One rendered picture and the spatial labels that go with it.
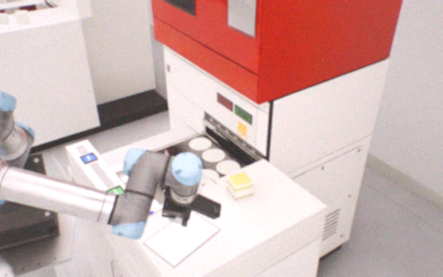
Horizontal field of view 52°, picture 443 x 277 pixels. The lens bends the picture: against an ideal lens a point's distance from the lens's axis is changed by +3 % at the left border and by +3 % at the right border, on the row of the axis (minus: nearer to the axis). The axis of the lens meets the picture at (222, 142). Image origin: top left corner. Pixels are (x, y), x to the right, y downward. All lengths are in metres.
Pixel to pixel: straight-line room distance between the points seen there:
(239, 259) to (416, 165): 2.07
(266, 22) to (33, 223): 1.06
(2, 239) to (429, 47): 2.44
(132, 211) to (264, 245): 0.54
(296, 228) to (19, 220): 0.95
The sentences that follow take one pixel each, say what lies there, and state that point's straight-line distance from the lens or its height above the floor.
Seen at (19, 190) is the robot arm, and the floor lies 1.37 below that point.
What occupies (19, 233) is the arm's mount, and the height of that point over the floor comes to 0.87.
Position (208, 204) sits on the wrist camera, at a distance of 1.25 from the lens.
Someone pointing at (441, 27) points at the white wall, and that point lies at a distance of 2.93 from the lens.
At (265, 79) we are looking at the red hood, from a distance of 1.60.
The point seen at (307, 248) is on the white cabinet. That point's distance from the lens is 1.69.
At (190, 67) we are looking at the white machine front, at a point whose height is 1.16.
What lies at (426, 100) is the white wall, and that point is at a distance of 3.08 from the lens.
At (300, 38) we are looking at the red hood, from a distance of 1.65.
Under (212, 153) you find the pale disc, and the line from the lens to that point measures 1.93.
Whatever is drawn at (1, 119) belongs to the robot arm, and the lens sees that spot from 1.14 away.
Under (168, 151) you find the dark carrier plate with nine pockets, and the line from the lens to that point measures 1.96.
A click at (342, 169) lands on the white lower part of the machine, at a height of 0.68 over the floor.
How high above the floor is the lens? 2.02
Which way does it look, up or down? 34 degrees down
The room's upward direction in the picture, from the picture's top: straight up
